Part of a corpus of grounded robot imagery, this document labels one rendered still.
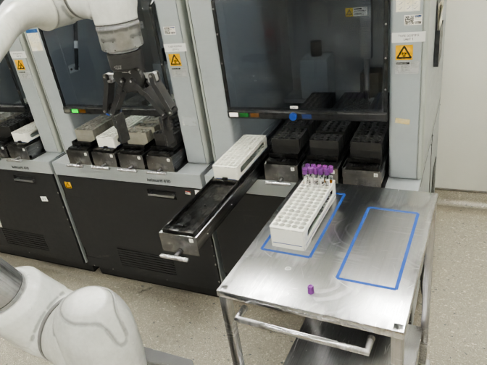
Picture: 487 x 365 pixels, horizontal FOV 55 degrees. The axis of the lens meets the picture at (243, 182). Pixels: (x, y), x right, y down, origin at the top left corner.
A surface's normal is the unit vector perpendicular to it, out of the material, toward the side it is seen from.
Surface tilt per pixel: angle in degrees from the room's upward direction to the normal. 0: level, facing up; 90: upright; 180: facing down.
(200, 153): 90
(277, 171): 90
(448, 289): 0
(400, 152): 90
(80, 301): 6
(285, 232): 90
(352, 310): 0
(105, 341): 75
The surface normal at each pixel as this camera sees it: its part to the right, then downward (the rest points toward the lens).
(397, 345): -0.43, 0.47
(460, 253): -0.13, -0.88
